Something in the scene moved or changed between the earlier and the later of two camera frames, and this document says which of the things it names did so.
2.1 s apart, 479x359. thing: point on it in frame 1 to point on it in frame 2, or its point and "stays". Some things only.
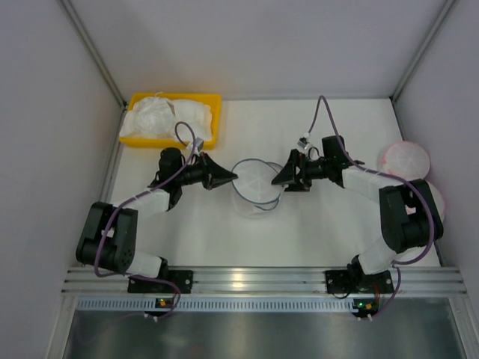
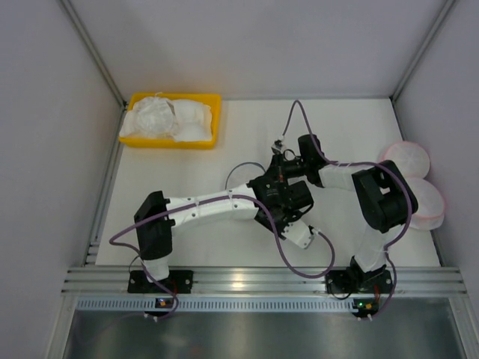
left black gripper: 206,172 to 281,218
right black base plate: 339,282 stays
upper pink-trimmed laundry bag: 406,159 stays
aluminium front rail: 266,282 stays
